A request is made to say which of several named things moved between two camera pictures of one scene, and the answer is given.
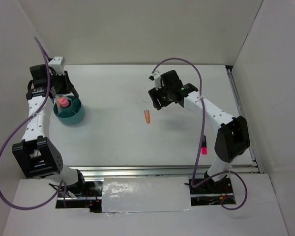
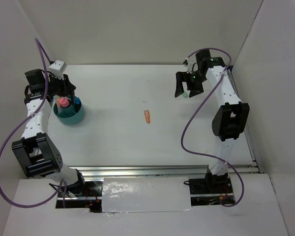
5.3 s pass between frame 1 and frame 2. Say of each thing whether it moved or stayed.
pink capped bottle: stayed
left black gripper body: stayed
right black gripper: moved
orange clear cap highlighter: stayed
